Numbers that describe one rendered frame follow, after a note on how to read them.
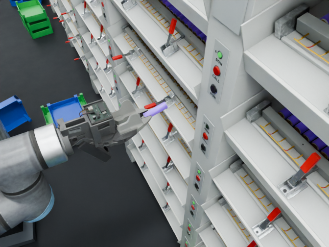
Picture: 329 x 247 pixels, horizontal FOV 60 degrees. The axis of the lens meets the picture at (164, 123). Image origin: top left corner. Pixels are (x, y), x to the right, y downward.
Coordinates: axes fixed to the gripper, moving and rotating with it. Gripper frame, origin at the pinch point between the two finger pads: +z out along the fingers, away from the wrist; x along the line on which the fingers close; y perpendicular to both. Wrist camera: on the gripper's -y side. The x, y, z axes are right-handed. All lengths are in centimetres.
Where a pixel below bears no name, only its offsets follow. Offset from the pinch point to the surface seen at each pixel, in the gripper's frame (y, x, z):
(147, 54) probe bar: -5.2, 30.7, 14.8
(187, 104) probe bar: -5.2, 3.3, 14.9
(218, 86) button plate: 18.1, -14.4, 9.1
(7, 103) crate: -79, 118, -47
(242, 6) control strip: 34.1, -16.4, 8.7
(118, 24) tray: -4, 52, 12
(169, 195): -65, 7, 12
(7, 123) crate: -97, 119, -54
